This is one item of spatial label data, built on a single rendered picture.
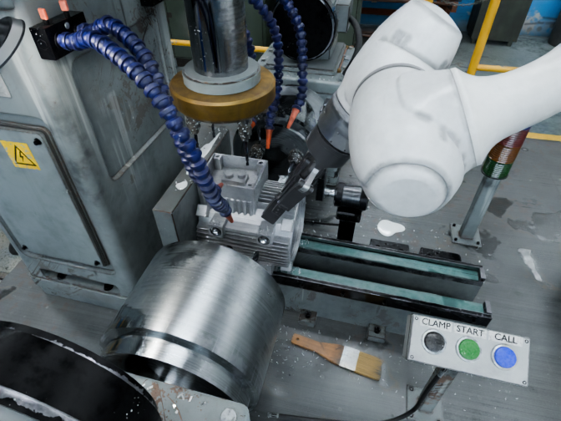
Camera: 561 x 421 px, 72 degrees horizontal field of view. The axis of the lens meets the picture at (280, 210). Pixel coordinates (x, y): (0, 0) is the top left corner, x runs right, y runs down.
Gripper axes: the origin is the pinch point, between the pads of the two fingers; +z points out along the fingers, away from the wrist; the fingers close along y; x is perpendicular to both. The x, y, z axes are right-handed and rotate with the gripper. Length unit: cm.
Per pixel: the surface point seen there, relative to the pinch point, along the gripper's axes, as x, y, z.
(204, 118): -19.0, 2.9, -11.2
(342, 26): -5, -65, -14
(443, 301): 41.2, -1.4, -1.0
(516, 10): 169, -460, -14
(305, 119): -1.8, -29.8, -2.5
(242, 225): -3.3, 1.2, 7.9
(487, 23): 82, -234, -15
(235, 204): -6.8, -1.2, 6.0
